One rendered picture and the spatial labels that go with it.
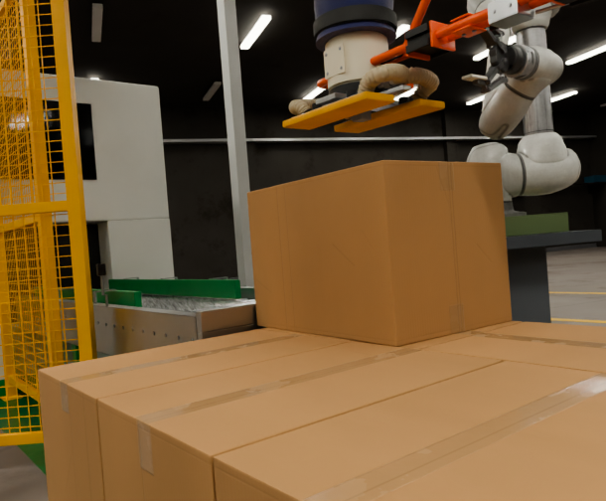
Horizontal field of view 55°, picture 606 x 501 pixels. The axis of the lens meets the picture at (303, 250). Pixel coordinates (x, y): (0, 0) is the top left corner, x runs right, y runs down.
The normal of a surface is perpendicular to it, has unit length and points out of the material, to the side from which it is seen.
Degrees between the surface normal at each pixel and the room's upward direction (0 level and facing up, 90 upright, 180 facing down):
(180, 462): 90
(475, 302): 90
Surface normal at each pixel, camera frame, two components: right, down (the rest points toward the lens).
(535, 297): 0.35, -0.01
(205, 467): -0.79, 0.07
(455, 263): 0.56, -0.04
